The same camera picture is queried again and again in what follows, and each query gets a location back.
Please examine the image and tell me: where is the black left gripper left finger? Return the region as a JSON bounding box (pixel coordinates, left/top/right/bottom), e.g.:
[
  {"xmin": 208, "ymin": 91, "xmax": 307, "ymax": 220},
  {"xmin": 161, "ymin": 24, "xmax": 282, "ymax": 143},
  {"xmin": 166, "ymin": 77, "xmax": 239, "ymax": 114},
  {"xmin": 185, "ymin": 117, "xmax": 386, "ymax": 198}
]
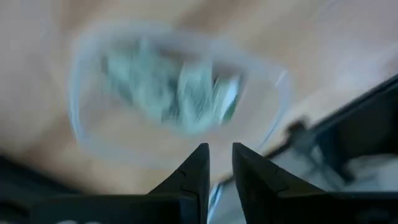
[{"xmin": 148, "ymin": 142, "xmax": 210, "ymax": 224}]

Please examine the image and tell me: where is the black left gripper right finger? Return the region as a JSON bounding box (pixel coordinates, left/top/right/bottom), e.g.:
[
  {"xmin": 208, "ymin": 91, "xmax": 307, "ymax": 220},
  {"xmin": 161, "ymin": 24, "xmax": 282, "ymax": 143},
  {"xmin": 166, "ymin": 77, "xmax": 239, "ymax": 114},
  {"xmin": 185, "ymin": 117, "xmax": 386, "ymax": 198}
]
[{"xmin": 232, "ymin": 142, "xmax": 326, "ymax": 224}]

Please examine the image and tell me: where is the green stevia packet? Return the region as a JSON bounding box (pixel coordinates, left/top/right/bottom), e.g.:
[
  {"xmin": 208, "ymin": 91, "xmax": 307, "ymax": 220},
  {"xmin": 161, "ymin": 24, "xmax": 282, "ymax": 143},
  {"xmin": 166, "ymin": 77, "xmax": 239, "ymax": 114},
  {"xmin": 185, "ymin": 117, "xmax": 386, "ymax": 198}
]
[
  {"xmin": 149, "ymin": 58, "xmax": 218, "ymax": 136},
  {"xmin": 101, "ymin": 40, "xmax": 156, "ymax": 106},
  {"xmin": 214, "ymin": 73, "xmax": 245, "ymax": 125}
]

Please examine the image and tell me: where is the clear plastic bag with candies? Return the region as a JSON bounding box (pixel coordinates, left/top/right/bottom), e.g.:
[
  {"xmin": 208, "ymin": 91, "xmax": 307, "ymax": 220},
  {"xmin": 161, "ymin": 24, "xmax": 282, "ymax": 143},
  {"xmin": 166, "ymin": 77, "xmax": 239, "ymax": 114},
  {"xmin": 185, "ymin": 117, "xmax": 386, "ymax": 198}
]
[{"xmin": 68, "ymin": 21, "xmax": 292, "ymax": 164}]

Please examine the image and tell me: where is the black metal table frame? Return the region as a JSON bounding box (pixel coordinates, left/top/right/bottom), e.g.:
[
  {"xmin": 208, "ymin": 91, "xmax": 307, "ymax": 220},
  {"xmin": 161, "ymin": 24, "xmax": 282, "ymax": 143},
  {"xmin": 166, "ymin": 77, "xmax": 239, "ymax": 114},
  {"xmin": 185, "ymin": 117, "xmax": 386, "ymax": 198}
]
[{"xmin": 0, "ymin": 74, "xmax": 398, "ymax": 203}]

